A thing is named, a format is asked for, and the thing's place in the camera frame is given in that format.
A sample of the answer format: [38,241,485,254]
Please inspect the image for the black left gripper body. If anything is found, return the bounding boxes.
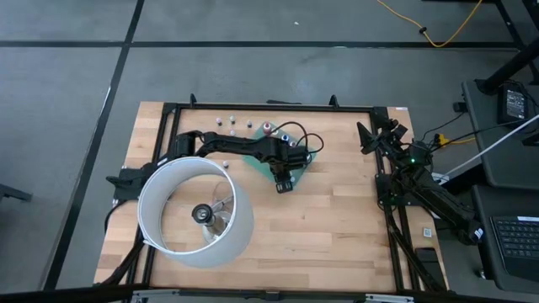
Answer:
[269,142,311,176]

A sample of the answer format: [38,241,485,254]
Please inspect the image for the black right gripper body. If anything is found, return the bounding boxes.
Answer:
[372,132,408,159]

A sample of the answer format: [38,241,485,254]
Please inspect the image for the green translucent plastic tray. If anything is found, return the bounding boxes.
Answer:
[242,121,319,191]

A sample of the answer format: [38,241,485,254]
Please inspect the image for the white lamp shade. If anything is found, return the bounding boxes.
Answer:
[137,156,255,270]

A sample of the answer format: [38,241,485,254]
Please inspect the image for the black desk support beam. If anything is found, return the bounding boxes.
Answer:
[437,162,485,199]

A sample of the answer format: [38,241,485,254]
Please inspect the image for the black desk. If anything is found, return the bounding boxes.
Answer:
[462,78,539,191]
[471,183,539,295]

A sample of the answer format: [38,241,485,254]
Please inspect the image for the black flat rounded device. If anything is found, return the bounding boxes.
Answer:
[414,247,441,274]

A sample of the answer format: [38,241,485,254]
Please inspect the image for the black power adapter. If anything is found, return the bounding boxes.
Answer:
[498,82,532,125]

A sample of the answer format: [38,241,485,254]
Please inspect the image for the thick black desk leg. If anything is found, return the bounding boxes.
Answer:
[475,35,539,96]

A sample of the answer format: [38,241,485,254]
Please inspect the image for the thin black stand leg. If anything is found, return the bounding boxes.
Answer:
[493,0,539,76]

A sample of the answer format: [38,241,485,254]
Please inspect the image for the black keyboard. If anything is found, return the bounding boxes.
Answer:
[490,215,539,284]

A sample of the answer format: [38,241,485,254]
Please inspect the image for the black rig crossbar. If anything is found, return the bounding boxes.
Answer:
[0,284,539,303]

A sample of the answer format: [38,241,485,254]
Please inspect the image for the grey chair base leg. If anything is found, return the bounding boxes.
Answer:
[0,183,34,203]

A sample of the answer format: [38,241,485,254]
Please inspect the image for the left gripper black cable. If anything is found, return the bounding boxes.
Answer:
[272,120,325,156]

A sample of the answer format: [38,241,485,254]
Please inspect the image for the black aluminium table frame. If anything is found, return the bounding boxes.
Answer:
[95,102,450,295]

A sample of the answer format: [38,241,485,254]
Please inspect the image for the short yellow cord with plug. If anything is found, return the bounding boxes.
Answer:
[433,132,477,148]

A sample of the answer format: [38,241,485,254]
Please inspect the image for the black power cable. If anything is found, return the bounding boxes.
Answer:
[437,119,539,146]

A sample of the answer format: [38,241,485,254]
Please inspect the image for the long yellow extension cord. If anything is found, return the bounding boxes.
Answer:
[376,0,484,49]

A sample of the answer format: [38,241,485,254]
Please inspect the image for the white cable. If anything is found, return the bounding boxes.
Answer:
[432,113,539,184]

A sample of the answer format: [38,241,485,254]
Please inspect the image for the black floor cable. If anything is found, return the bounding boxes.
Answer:
[75,200,123,231]

